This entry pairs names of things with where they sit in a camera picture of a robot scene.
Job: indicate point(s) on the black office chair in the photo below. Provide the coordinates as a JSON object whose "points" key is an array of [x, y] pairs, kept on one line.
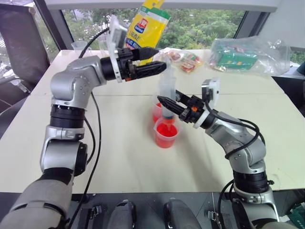
{"points": [[21, 47]]}

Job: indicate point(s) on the black metal latch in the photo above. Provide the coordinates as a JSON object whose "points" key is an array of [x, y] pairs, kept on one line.
{"points": [[215, 216], [94, 212]]}

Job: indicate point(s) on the green crate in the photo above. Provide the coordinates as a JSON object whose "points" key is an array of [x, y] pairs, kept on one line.
{"points": [[297, 211]]}

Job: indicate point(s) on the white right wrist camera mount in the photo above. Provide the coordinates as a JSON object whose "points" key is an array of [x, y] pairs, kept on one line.
{"points": [[212, 90]]}

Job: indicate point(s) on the plastic cup with red liquid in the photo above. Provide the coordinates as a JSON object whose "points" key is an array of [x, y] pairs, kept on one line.
{"points": [[166, 137], [157, 113]]}

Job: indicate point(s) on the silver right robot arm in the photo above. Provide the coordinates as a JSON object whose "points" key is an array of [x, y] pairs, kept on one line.
{"points": [[252, 152]]}

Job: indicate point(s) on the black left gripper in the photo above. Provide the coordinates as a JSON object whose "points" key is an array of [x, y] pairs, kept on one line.
{"points": [[126, 69]]}

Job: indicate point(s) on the dark teal object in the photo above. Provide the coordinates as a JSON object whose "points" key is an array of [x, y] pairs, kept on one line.
{"points": [[300, 71]]}

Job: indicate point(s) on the yellow snack bag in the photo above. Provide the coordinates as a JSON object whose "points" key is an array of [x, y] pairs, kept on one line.
{"points": [[149, 26]]}

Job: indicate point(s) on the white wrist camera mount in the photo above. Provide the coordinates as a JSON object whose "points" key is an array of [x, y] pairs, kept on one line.
{"points": [[212, 90], [117, 33]]}

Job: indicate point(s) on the clear bag of snack packets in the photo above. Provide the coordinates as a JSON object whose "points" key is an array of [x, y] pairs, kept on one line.
{"points": [[186, 60]]}

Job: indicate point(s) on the dark rounded shape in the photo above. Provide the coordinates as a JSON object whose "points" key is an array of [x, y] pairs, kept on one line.
{"points": [[181, 214], [122, 214]]}

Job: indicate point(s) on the clear plastic syringe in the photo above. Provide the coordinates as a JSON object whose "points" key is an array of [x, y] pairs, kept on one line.
{"points": [[166, 86]]}

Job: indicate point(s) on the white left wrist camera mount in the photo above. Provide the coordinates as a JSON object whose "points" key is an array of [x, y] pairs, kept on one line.
{"points": [[117, 33]]}

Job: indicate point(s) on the clear measuring cup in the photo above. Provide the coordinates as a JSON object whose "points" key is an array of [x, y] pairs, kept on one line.
{"points": [[81, 45]]}

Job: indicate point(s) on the green cardboard box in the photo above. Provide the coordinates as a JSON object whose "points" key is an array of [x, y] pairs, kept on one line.
{"points": [[234, 59]]}

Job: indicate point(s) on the large clear plastic bag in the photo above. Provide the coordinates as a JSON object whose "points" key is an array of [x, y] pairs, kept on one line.
{"points": [[267, 59]]}

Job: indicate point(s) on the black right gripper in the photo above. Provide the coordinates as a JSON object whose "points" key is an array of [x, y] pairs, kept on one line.
{"points": [[194, 108]]}

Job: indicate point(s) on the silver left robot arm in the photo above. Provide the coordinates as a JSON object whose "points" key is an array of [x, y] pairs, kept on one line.
{"points": [[71, 81]]}

